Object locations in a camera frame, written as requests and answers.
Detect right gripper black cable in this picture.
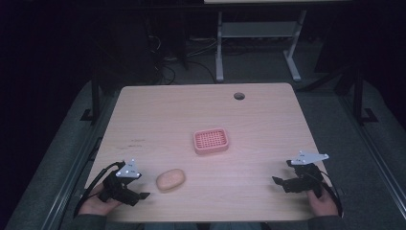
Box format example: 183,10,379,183
305,171,345,219

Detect person's right hand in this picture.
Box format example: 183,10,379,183
306,186,339,218

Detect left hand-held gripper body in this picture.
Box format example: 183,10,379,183
98,158,143,207

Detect black metal stand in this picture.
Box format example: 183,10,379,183
79,71,102,127
351,65,379,127

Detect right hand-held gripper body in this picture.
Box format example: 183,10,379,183
282,150,330,198

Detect white metal desk frame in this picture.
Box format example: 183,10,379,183
214,9,308,83

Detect person's left hand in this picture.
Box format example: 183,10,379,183
78,183,123,217

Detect pink soap dish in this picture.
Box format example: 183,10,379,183
192,127,231,156

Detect tan potato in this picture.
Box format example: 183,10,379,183
155,168,187,193

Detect tangle of floor cables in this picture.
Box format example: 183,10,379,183
147,34,221,86

